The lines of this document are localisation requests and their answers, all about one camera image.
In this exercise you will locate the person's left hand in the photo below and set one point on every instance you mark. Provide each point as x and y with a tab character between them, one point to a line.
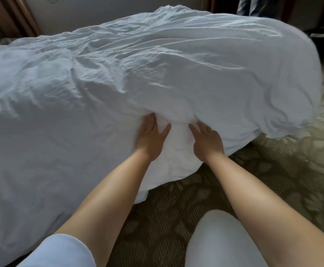
149	140

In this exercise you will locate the person's right hand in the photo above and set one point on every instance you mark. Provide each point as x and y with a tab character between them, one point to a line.
207	144

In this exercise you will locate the white duvet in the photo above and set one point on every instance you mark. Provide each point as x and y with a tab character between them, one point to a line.
123	69

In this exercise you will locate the person's right forearm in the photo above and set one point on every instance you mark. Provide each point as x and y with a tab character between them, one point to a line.
273	214

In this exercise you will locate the person's left forearm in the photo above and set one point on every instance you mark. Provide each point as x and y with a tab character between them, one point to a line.
103	208

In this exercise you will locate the person's white shirt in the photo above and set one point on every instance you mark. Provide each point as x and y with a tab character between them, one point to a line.
59	252

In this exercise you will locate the black waste bin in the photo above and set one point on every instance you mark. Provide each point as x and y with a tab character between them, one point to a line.
323	41

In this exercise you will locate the brown curtain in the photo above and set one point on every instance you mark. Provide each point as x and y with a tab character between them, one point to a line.
6	19

